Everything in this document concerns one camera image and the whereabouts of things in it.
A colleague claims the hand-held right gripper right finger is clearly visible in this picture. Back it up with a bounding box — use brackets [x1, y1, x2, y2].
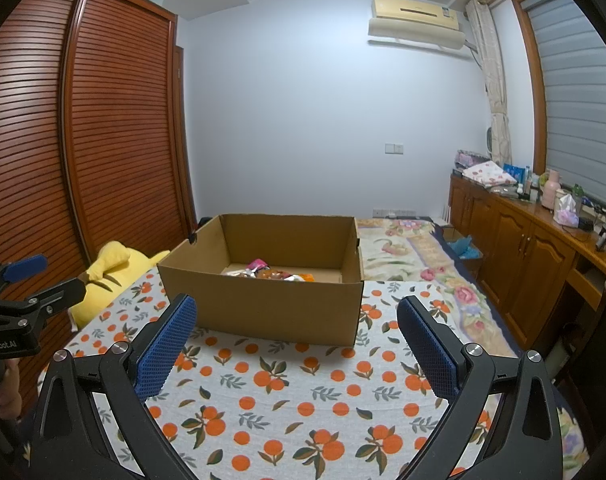
[397, 295, 566, 480]

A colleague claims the blue cloth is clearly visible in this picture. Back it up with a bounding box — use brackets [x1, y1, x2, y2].
[445, 235, 484, 261]

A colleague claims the wooden cabinet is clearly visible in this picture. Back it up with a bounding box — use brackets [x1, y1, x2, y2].
[448, 172, 606, 356]

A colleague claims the folded floral cloth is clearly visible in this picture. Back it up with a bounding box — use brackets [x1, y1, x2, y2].
[462, 160, 518, 187]

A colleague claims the floral quilt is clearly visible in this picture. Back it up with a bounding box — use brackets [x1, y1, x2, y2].
[355, 216, 526, 356]

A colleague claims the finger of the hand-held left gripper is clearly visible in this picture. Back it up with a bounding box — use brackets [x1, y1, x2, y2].
[0, 254, 48, 301]
[13, 276, 87, 326]

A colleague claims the orange fruit print bedsheet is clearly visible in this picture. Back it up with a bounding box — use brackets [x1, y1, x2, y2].
[30, 267, 564, 480]

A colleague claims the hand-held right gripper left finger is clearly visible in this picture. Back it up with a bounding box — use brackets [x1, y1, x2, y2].
[30, 294, 200, 480]

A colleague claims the blue box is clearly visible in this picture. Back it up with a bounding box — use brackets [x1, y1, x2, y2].
[503, 163, 530, 186]

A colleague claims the purple patterned box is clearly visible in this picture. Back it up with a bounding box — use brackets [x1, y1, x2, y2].
[456, 149, 489, 168]

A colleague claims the grey window blind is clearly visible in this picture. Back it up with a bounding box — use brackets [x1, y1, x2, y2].
[526, 0, 606, 211]

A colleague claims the person's left hand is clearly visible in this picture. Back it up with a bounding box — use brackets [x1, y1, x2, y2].
[0, 359, 24, 421]

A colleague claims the purple tissue pack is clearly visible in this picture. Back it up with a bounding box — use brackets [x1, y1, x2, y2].
[554, 194, 581, 228]

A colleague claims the yellow plush toy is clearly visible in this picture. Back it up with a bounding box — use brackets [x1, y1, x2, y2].
[70, 240, 171, 325]

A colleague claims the brown cardboard box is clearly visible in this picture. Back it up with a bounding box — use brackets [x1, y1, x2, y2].
[157, 213, 365, 348]

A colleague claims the pink bottle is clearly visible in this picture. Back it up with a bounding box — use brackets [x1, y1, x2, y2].
[542, 170, 561, 209]

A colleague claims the wooden louvered wardrobe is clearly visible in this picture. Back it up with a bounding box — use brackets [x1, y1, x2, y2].
[0, 0, 199, 361]

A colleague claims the beige wall air conditioner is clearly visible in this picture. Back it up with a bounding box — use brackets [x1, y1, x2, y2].
[367, 0, 469, 51]

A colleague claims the beige curtain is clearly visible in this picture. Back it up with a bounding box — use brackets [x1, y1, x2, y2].
[464, 0, 513, 163]

